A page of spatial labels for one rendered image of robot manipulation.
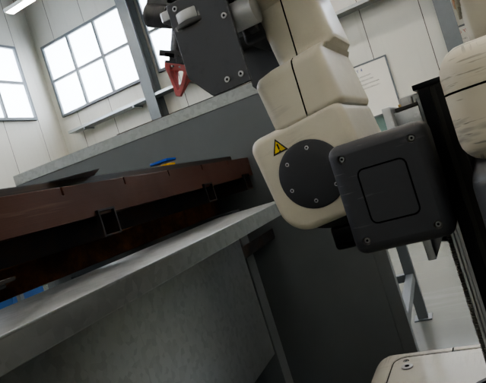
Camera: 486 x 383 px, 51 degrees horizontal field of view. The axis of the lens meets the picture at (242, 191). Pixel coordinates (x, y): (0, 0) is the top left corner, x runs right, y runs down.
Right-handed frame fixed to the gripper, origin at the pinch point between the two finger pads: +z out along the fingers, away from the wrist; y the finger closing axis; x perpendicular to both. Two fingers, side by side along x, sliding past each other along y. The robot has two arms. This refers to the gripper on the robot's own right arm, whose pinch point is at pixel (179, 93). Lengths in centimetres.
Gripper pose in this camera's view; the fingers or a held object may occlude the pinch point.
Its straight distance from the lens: 123.6
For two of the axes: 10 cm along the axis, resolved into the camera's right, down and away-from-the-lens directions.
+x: 9.0, 1.8, -3.9
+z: -1.1, 9.7, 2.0
